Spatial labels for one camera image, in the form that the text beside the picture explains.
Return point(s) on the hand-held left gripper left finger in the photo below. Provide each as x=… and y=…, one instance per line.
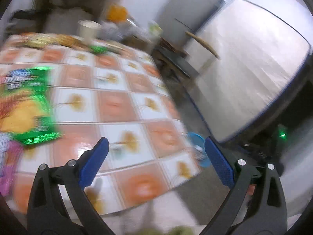
x=94, y=162

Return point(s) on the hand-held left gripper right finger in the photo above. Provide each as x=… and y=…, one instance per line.
x=220, y=164

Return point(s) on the blue mesh basket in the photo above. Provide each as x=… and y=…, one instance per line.
x=196, y=139

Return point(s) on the green fleece cuff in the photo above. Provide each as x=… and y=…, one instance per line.
x=171, y=230

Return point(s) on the white wrapped mattress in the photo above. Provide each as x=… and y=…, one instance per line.
x=244, y=66

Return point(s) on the green potato chips bag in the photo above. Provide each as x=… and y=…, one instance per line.
x=29, y=107

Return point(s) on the purple snack bag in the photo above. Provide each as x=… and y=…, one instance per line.
x=9, y=176

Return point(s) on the wooden chair with dark seat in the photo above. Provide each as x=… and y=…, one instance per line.
x=203, y=42

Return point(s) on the orange snack packet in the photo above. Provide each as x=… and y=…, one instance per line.
x=67, y=41

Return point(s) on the white paper cup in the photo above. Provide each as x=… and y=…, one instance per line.
x=88, y=31

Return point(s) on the yellow green snack packet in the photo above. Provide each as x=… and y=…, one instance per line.
x=39, y=42

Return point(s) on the clear plastic bags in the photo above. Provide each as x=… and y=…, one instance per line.
x=122, y=30

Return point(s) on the green and white carton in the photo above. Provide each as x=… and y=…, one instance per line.
x=155, y=28

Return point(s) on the orange plastic bag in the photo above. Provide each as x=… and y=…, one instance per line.
x=117, y=12

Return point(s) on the black bag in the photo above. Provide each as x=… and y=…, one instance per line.
x=29, y=18

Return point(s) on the grey refrigerator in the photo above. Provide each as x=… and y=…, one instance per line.
x=193, y=5

